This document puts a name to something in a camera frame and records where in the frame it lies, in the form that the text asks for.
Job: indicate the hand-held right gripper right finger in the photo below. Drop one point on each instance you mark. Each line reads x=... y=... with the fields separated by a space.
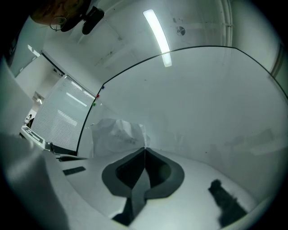
x=191 y=202

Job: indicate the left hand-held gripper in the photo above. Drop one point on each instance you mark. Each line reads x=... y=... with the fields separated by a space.
x=31 y=135

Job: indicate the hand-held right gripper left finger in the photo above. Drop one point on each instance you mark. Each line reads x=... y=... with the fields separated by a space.
x=90 y=179

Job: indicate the white paper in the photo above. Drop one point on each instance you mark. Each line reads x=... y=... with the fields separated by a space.
x=112 y=137

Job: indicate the white framed whiteboard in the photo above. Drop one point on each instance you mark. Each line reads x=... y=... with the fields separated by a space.
x=191 y=101

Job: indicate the glass partition with white blinds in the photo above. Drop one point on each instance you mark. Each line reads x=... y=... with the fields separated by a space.
x=60 y=112

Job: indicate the thin metal-rimmed glasses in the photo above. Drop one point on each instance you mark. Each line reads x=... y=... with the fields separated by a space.
x=58 y=23

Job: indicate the person's face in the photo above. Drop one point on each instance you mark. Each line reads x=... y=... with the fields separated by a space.
x=51 y=9

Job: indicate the long ceiling light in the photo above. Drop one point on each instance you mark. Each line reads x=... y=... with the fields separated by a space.
x=156 y=31

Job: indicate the round ceiling detector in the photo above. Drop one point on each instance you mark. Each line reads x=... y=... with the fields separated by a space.
x=180 y=30

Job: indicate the bundle of white ceiling pipes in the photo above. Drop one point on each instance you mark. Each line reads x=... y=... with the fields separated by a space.
x=227 y=22

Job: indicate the frosted glass wall panel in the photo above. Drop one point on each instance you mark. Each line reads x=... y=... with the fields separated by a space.
x=24 y=60

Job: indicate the black head-mounted camera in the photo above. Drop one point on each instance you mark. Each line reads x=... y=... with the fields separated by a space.
x=92 y=20

